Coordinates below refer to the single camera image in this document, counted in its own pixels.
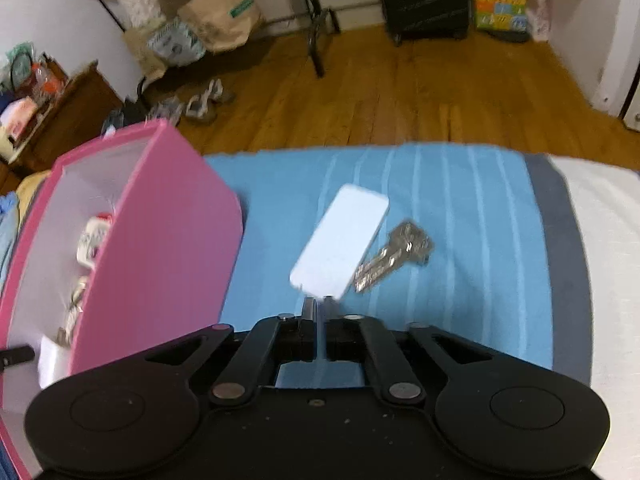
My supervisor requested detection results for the white door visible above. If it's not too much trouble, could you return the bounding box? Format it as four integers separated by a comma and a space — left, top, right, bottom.
590, 0, 640, 133

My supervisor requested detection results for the plain brown paper bag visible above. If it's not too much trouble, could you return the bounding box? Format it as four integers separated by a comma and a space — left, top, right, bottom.
122, 27, 166, 83

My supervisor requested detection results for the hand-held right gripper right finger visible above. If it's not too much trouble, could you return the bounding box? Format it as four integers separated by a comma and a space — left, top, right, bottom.
320, 296, 496, 405

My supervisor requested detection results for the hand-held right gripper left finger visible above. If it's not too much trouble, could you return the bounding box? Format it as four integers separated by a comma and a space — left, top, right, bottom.
145, 297, 317, 407

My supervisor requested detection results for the cream remote control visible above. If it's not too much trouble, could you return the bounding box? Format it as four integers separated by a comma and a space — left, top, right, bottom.
76, 212, 113, 266

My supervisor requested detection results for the black clothes rack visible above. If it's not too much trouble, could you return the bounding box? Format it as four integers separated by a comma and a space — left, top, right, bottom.
292, 0, 342, 78

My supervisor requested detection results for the white power bank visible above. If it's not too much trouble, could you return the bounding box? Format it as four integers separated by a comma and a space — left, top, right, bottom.
290, 185, 390, 302

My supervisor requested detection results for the pink cardboard box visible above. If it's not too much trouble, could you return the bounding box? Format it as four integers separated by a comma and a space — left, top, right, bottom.
0, 119, 246, 480

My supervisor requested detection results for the red gift bag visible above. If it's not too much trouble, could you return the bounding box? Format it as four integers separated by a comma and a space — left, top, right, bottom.
30, 55, 68, 101

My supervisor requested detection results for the brown paper bag green label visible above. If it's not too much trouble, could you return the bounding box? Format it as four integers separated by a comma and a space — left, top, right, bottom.
177, 0, 265, 53

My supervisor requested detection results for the wooden nightstand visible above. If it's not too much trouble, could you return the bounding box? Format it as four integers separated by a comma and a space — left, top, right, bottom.
0, 60, 123, 181

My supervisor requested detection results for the black suitcase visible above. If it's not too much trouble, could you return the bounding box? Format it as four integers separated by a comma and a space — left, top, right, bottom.
372, 0, 471, 47

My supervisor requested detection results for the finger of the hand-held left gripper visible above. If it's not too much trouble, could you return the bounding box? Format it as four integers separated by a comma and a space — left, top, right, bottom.
0, 346, 36, 367

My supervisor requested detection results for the bunch of metal keys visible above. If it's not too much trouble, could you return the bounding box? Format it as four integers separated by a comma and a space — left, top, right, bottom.
352, 221, 435, 295

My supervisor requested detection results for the white plastic bag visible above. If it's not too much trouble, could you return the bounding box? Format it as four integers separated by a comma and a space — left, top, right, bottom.
527, 0, 551, 43

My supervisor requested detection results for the patterned grey bag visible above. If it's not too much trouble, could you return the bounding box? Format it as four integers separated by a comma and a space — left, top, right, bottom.
147, 17, 206, 66

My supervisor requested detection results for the colourful gift bag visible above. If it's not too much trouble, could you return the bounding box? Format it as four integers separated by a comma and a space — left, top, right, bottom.
472, 0, 530, 33

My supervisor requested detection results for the tissue box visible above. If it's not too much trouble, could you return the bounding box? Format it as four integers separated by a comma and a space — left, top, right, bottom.
0, 97, 38, 141

